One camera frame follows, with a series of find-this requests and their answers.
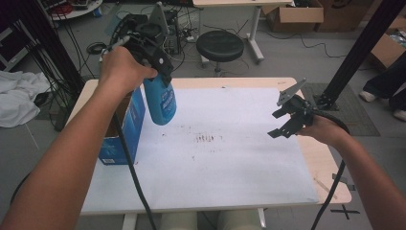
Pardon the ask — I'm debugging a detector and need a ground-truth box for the white table mat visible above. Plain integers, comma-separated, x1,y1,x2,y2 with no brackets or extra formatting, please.
80,86,321,215

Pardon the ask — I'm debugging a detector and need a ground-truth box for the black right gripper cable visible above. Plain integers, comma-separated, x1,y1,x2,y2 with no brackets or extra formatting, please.
309,107,351,230

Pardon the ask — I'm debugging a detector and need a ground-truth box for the large brown cardboard box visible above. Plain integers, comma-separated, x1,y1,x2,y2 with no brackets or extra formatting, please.
369,15,406,72

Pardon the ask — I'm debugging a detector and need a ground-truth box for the grey floor mat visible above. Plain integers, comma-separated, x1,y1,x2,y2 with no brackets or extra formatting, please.
298,81,381,138

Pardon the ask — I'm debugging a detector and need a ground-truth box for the grey open computer tower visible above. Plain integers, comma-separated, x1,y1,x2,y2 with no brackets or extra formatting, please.
164,9,182,56

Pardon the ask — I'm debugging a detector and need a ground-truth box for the black round stool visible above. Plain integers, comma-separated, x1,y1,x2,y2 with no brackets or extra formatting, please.
195,30,245,77

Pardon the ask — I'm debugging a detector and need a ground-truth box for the person's left hand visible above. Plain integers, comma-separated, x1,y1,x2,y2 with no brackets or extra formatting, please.
99,46,158,97

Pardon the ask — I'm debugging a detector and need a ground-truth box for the person's right hand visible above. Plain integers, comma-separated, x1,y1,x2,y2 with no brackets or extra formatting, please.
296,114,349,149

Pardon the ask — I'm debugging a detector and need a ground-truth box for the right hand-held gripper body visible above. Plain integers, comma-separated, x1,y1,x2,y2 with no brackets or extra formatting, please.
276,77,316,129

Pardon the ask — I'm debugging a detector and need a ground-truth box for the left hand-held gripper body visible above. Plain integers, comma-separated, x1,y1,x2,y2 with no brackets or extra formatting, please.
119,2,175,77

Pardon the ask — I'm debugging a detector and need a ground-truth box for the closed brown cardboard box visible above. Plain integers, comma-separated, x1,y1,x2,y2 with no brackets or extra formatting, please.
315,0,375,33

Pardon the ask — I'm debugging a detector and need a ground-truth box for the open brown cardboard box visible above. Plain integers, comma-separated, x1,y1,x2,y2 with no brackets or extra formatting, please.
261,4,325,34

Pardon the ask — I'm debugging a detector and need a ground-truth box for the round white table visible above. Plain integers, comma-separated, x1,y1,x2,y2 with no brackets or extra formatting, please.
37,0,104,22

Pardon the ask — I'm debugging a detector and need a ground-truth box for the white cloth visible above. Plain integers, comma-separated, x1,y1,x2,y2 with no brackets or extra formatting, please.
0,70,52,129

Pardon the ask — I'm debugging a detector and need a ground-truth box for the blue cardboard box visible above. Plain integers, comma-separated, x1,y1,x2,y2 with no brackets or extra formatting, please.
98,86,147,166

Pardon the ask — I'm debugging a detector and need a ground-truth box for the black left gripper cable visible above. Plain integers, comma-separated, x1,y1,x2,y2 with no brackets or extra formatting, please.
108,13,158,230

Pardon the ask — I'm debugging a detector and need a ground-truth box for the white background table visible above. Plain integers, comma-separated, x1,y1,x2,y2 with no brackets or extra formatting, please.
192,0,295,64

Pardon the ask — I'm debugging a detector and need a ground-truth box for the blue plastic bottle white cap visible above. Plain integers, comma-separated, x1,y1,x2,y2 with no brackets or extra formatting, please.
142,74,178,127

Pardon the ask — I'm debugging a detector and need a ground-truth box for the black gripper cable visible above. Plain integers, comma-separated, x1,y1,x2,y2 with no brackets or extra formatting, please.
309,107,351,230
108,13,158,230

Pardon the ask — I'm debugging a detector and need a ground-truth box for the coiled black cable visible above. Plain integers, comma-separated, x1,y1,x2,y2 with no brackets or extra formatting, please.
85,41,108,56

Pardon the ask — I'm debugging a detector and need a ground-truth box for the black metal stand with cables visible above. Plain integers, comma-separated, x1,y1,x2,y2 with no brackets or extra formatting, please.
17,0,86,94

